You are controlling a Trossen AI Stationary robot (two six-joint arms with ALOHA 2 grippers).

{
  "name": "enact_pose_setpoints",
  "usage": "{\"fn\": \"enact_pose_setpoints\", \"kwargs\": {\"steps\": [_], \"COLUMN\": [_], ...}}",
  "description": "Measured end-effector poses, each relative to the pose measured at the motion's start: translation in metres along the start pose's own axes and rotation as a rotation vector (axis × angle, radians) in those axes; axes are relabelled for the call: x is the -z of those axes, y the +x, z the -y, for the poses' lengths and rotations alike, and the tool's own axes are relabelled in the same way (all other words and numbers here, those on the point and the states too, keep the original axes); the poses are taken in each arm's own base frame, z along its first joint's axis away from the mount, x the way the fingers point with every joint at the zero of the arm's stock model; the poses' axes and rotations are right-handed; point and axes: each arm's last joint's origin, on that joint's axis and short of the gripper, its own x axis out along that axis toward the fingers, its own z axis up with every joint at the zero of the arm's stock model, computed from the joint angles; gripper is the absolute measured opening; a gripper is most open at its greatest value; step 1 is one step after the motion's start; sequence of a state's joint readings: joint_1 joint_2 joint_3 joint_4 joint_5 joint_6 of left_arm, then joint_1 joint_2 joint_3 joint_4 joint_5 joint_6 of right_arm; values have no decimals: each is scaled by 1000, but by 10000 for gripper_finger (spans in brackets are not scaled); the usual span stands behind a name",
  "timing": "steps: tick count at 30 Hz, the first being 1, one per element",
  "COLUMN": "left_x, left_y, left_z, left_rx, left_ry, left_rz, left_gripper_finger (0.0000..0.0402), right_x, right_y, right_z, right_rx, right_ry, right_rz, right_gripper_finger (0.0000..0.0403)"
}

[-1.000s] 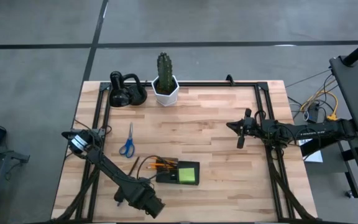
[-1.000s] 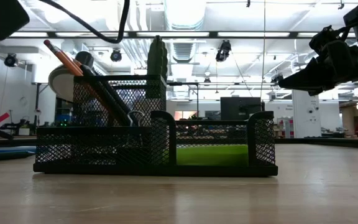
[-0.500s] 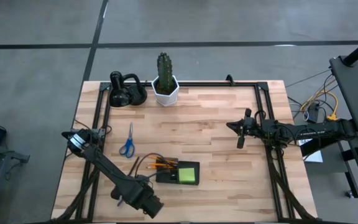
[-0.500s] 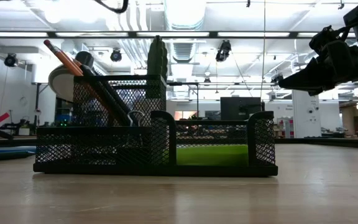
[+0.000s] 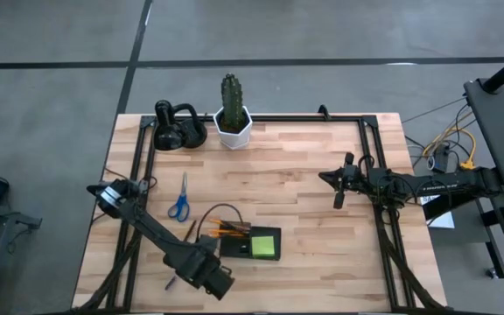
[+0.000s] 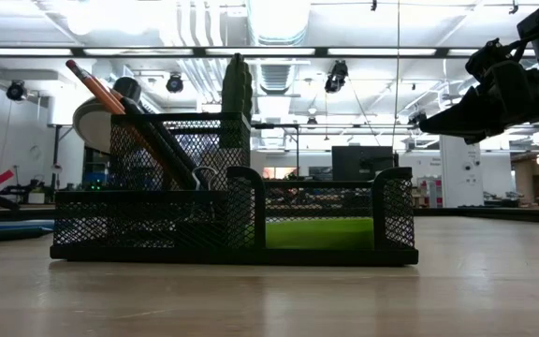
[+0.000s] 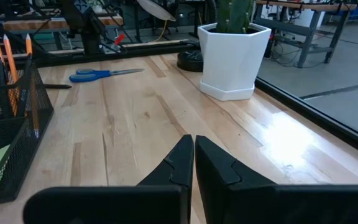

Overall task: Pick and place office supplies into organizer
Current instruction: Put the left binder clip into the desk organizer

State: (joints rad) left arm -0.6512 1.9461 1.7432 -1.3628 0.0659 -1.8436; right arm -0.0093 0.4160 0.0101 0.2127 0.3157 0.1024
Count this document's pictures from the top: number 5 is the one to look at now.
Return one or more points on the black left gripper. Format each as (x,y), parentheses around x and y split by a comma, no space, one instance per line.
(210,280)

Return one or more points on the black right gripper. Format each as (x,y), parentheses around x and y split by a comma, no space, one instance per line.
(350,179)

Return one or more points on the black mesh desk organizer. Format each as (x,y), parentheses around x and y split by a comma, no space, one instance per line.
(234,251)

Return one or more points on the dark slim pen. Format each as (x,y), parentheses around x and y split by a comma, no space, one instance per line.
(192,227)

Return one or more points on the green sticky note pad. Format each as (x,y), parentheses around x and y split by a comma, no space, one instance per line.
(263,247)

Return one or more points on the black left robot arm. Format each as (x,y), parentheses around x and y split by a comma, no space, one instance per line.
(147,227)

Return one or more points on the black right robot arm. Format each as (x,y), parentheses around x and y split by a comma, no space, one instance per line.
(436,186)

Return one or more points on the black clamp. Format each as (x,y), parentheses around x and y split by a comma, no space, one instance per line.
(323,111)

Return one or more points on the white hexagonal plant pot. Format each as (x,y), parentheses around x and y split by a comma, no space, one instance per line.
(234,139)

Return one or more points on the black power brick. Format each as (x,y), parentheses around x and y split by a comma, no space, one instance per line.
(442,155)

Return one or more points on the white paper sheet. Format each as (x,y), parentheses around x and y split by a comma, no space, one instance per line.
(444,222)

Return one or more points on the green cactus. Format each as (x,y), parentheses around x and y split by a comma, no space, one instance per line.
(232,100)

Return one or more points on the black desk lamp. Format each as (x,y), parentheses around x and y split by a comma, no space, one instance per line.
(169,135)

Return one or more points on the grey side desk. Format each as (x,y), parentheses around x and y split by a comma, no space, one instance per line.
(501,131)

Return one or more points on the desk caster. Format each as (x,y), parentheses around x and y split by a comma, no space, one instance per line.
(492,273)

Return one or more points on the grey metal stand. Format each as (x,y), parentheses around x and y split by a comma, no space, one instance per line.
(16,218)

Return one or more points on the black aluminium table frame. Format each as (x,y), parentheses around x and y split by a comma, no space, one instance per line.
(287,118)

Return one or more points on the black desk frame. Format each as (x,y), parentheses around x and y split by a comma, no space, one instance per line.
(499,258)

